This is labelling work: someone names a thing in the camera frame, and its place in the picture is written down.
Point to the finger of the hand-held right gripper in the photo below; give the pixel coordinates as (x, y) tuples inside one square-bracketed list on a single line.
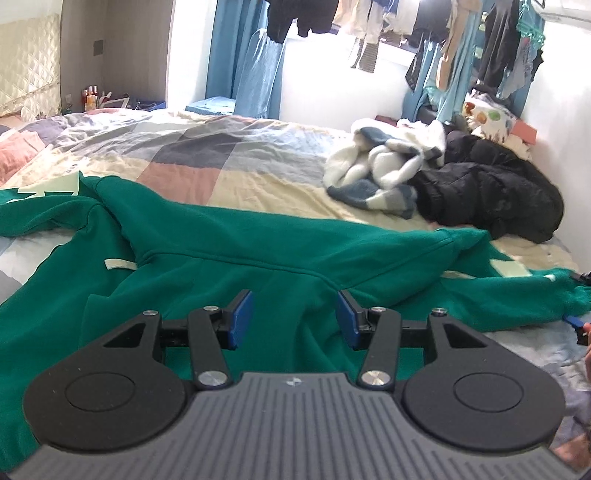
[(577, 325), (581, 278)]

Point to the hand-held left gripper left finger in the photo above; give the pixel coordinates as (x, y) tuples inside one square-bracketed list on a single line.
[(241, 318)]

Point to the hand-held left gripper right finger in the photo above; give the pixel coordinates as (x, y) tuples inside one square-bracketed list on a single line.
[(347, 318)]

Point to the green hoodie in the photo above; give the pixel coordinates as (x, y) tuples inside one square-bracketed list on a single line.
[(277, 249)]

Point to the row of hanging clothes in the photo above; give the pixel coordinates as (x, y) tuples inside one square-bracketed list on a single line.
[(300, 18)]

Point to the black puffer jacket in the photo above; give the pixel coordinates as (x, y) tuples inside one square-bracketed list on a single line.
[(485, 194)]

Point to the pink box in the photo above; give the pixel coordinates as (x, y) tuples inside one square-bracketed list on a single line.
[(524, 132)]

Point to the white and blue fleece garment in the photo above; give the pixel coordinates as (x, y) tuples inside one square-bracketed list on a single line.
[(383, 166)]

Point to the patchwork bedspread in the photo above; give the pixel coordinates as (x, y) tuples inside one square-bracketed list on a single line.
[(184, 157)]

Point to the fruit print pillow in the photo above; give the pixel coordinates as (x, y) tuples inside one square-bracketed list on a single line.
[(489, 115)]

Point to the blue folded cloth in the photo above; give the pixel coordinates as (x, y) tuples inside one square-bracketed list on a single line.
[(210, 105)]

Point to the light blue hanging cloth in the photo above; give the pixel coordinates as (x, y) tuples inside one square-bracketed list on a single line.
[(258, 78)]

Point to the small bottle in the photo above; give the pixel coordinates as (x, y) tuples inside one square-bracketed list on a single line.
[(94, 97), (87, 100)]

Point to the white air conditioner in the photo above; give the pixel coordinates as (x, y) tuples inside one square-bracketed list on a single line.
[(568, 9)]

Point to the patchwork pillow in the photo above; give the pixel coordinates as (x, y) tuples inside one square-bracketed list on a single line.
[(18, 152)]

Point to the beige quilted headboard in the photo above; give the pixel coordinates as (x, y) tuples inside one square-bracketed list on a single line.
[(27, 64)]

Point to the grey wall switch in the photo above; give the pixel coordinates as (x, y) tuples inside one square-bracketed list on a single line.
[(99, 48)]

